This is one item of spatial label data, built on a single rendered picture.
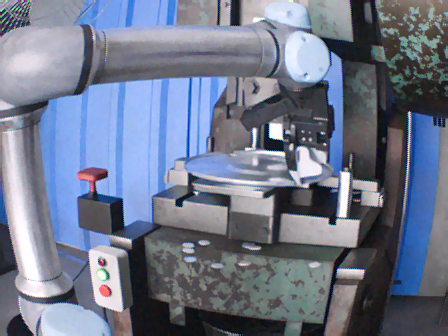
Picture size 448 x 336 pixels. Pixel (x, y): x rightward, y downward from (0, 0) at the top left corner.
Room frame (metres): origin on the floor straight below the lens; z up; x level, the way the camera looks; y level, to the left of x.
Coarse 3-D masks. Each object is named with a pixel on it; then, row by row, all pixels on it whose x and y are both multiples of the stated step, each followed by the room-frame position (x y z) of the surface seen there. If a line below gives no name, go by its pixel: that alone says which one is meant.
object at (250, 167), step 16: (192, 160) 1.43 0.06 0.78; (208, 160) 1.44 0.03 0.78; (224, 160) 1.44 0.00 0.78; (240, 160) 1.42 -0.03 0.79; (256, 160) 1.42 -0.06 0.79; (272, 160) 1.43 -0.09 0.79; (208, 176) 1.27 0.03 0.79; (224, 176) 1.30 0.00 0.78; (240, 176) 1.30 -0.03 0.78; (256, 176) 1.31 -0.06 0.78; (272, 176) 1.31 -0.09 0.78; (288, 176) 1.31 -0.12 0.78; (304, 176) 1.32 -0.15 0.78; (320, 176) 1.32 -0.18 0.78
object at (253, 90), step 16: (240, 0) 1.45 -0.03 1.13; (256, 0) 1.43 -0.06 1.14; (272, 0) 1.42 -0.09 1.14; (288, 0) 1.40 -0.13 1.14; (240, 16) 1.45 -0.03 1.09; (256, 16) 1.43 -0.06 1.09; (240, 80) 1.44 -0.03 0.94; (256, 80) 1.40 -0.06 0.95; (272, 80) 1.39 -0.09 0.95; (240, 96) 1.44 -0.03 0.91; (256, 96) 1.40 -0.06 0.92
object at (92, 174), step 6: (90, 168) 1.43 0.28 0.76; (96, 168) 1.43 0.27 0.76; (102, 168) 1.43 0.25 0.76; (78, 174) 1.38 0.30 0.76; (84, 174) 1.38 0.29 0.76; (90, 174) 1.38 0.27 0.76; (96, 174) 1.38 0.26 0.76; (102, 174) 1.40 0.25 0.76; (90, 180) 1.37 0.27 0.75; (96, 180) 1.38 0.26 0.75; (90, 186) 1.40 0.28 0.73
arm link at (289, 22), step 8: (272, 8) 1.10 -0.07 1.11; (280, 8) 1.10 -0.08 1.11; (288, 8) 1.09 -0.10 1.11; (296, 8) 1.09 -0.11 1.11; (304, 8) 1.10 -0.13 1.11; (272, 16) 1.09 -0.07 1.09; (280, 16) 1.08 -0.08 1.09; (288, 16) 1.08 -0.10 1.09; (296, 16) 1.08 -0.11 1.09; (304, 16) 1.09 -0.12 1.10; (280, 24) 1.08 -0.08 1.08; (288, 24) 1.08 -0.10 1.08; (296, 24) 1.08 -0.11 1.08; (304, 24) 1.09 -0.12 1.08
